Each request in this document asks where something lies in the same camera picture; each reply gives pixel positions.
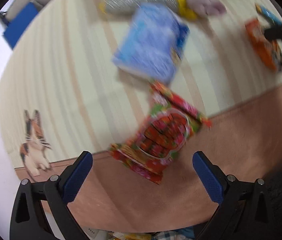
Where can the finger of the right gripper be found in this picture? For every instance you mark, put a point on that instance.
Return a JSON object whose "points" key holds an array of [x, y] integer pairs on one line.
{"points": [[273, 33]]}

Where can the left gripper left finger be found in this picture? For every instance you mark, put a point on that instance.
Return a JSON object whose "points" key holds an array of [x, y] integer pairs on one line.
{"points": [[28, 220]]}

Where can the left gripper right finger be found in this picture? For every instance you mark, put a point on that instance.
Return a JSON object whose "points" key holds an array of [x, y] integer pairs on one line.
{"points": [[244, 210]]}

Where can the orange mushroom snack bag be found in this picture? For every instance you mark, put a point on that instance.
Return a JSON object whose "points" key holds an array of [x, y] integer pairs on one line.
{"points": [[269, 52]]}

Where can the red floral snack bag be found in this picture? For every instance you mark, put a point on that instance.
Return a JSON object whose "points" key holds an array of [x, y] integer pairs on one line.
{"points": [[170, 123]]}

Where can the light blue tissue pack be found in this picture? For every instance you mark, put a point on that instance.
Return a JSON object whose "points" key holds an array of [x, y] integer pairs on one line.
{"points": [[153, 47]]}

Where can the blue snack bar wrapper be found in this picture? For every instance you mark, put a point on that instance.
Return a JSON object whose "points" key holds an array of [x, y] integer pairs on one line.
{"points": [[269, 16]]}

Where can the silver scrubber with yellow sponge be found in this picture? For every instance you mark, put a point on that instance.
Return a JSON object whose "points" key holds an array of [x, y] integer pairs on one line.
{"points": [[125, 7]]}

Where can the striped cream table mat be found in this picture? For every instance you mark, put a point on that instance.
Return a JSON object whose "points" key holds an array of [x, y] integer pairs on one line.
{"points": [[62, 67]]}

